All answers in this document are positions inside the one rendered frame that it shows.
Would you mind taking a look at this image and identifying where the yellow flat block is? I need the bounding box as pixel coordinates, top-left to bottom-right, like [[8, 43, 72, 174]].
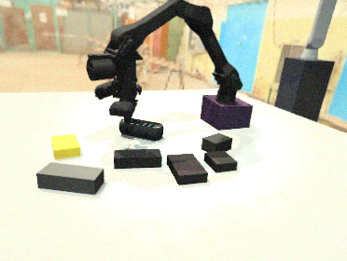
[[51, 134, 80, 159]]

